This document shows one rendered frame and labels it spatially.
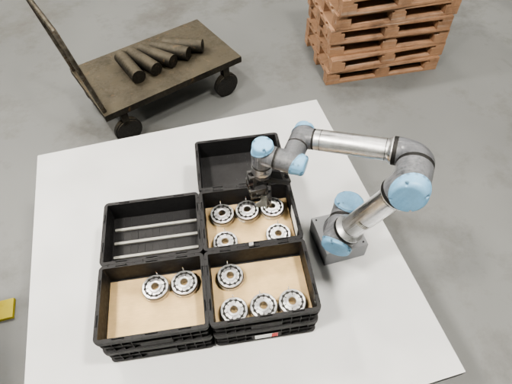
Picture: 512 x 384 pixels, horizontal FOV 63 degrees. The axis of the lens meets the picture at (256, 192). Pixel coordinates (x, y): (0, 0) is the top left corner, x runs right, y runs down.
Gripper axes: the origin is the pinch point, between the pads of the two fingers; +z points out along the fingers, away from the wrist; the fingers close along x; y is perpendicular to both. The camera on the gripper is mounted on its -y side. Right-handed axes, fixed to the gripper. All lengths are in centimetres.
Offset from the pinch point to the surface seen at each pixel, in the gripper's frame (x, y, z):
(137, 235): -10, 54, 19
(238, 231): 0.8, 12.0, 17.6
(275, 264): 20.3, 1.9, 16.5
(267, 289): 30.0, 8.5, 16.1
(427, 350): 67, -45, 27
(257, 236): 5.8, 4.9, 17.3
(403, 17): -167, -167, 53
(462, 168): -50, -168, 101
